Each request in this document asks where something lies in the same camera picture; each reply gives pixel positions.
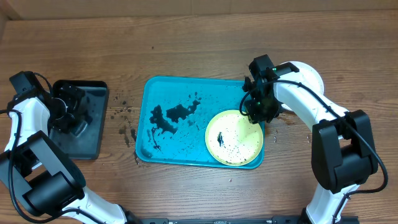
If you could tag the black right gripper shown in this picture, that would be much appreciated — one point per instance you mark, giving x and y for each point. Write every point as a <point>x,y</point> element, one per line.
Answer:
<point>255,117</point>

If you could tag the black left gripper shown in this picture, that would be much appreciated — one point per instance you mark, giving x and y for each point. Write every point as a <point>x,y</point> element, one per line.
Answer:
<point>60,125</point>

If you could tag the yellow rimmed plate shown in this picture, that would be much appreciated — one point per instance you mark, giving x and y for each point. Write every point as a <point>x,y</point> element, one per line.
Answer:
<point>232,140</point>

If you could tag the white plate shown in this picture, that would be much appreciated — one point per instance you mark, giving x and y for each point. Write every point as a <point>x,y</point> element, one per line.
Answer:
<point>310,76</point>

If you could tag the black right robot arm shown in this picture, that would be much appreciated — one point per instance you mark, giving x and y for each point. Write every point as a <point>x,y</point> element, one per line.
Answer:
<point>343,154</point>

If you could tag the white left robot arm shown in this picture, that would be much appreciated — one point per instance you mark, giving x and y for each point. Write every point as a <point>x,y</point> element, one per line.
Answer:
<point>44,184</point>

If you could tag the black water tray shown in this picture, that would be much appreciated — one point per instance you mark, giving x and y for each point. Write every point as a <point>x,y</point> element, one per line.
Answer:
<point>93,110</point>

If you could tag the teal plastic tray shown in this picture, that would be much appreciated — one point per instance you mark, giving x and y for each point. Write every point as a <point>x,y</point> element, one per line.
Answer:
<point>175,112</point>

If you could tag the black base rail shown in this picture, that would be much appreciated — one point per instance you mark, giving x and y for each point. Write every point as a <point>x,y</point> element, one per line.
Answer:
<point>248,220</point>

